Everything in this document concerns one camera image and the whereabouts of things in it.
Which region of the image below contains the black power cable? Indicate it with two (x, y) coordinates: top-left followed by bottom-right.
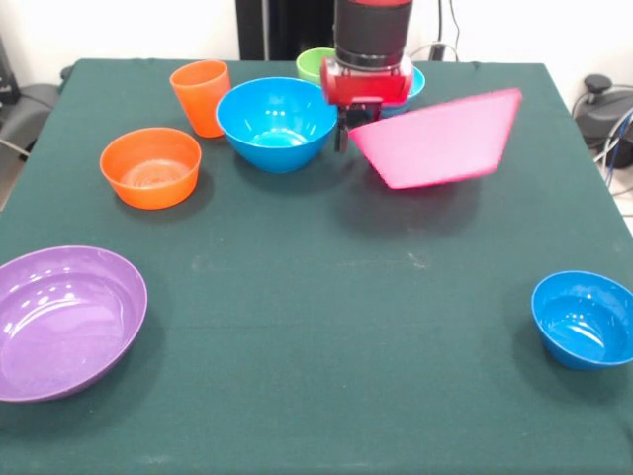
(428, 0), (462, 61)

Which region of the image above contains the large pink plastic bowl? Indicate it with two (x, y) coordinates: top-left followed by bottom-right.
(347, 87), (524, 191)

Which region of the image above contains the dark green tablecloth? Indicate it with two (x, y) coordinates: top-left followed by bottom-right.
(0, 57), (633, 475)

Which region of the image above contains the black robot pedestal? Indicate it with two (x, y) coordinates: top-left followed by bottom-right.
(234, 0), (337, 61)

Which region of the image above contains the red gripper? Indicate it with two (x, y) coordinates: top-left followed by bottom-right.
(319, 53), (414, 153)

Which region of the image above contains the green plastic cup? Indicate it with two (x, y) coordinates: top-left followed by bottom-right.
(296, 47), (337, 85)

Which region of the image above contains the orange plastic bowl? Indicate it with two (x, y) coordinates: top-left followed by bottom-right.
(99, 127), (203, 211)

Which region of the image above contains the small cyan ribbed bowl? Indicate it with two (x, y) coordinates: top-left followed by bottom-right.
(380, 66), (426, 120)

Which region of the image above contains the large light blue bowl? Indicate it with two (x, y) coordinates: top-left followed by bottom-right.
(216, 77), (339, 174)

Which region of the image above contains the grey office chair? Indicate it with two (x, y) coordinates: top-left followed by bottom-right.
(0, 34), (73, 159)

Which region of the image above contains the small dark blue bowl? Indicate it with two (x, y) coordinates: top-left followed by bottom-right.
(531, 270), (633, 371)

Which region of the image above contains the orange plastic cup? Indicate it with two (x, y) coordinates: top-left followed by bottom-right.
(169, 59), (232, 139)

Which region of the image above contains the blue cable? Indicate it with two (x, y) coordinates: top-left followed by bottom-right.
(592, 108), (633, 199)

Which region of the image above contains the large purple plastic bowl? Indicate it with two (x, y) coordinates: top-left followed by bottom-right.
(0, 245), (149, 403)

